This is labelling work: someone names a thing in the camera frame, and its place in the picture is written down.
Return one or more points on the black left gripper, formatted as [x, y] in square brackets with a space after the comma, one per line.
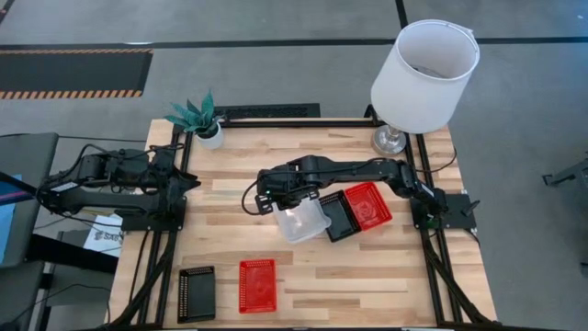
[165, 174]

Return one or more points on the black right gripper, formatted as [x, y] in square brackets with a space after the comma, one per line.
[289, 181]

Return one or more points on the clear plastic basket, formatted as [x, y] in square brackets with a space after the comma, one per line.
[301, 225]

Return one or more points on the black plastic slotted basket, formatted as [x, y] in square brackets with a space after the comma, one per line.
[340, 220]
[197, 294]

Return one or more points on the red plastic slotted basket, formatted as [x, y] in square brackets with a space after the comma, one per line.
[257, 285]
[367, 207]

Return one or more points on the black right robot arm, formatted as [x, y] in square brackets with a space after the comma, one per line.
[367, 167]

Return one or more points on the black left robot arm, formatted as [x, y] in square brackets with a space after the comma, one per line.
[92, 197]

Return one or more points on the green plant in white pot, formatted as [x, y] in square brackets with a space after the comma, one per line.
[197, 117]

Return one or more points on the white printed paper sheet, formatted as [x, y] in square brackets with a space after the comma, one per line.
[103, 236]

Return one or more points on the white shade table lamp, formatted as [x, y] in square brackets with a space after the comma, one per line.
[422, 101]

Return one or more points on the black hazard-striped floor mat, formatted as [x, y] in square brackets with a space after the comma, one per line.
[69, 71]

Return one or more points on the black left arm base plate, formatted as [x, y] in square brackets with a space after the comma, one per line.
[151, 223]

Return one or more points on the black aluminium table frame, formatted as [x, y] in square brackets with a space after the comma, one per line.
[298, 123]

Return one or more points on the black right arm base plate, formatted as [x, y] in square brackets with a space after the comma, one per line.
[455, 216]

